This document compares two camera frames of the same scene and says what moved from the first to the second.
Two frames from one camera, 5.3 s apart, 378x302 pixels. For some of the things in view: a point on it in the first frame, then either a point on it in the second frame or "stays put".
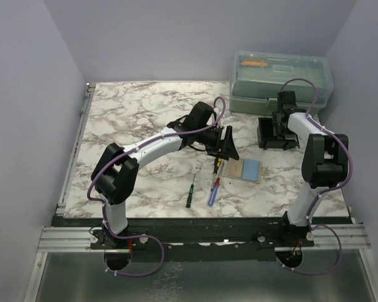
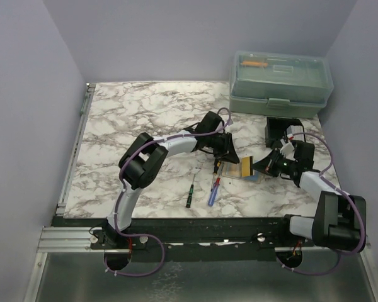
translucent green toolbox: x=257 y=77 stays put
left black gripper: x=223 y=148 stays put
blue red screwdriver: x=213 y=195 stays put
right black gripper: x=278 y=131 -> x=268 y=164
